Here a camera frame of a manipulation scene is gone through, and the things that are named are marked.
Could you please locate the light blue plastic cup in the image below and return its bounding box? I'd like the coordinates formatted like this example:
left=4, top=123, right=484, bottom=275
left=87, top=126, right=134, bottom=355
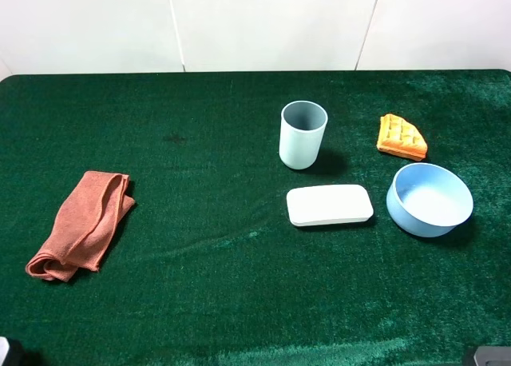
left=279, top=101, right=328, bottom=170

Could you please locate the grey object bottom right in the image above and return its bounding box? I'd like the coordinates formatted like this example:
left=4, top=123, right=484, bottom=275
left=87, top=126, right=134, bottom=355
left=473, top=346, right=511, bottom=366

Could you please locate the black white object bottom left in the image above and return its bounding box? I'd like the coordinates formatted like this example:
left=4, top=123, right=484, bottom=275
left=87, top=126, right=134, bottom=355
left=0, top=336, right=25, bottom=366

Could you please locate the white rounded soap box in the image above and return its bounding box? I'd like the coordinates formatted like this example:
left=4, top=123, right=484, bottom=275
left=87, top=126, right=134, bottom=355
left=286, top=185, right=374, bottom=227

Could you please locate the green velvet tablecloth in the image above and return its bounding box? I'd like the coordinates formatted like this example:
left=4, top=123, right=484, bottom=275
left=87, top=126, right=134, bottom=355
left=1, top=70, right=510, bottom=365

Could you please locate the orange waffle piece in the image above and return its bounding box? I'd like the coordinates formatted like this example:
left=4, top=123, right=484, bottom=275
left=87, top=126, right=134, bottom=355
left=376, top=113, right=428, bottom=161

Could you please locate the blue plastic bowl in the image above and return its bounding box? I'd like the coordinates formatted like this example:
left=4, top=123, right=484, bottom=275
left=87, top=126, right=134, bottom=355
left=386, top=162, right=473, bottom=238

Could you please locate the orange folded cloth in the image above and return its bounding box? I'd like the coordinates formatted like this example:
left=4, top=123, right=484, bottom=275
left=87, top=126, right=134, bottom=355
left=26, top=171, right=135, bottom=282

